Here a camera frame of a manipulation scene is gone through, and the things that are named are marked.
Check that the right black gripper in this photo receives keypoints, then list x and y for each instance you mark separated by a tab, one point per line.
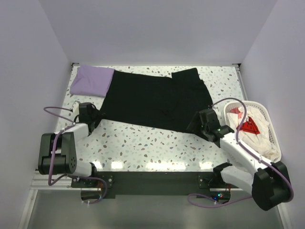
196	119

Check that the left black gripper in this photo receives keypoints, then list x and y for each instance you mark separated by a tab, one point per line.
99	116

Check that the black t shirt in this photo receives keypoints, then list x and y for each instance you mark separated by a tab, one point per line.
167	103

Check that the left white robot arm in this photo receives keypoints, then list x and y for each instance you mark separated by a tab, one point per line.
57	155

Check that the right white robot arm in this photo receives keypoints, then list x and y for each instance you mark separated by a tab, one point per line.
267	182

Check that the folded purple t shirt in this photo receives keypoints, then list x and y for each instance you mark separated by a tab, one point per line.
92	81

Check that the white red print t shirt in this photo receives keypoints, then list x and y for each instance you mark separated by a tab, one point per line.
254	130

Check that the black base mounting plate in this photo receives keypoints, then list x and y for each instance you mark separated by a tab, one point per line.
160	183

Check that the white laundry basket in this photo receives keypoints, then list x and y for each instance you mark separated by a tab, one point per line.
265	113

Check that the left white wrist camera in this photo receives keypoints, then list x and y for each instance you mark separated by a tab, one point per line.
75	107

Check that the aluminium frame rail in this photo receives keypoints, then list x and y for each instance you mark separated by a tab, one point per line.
40	182

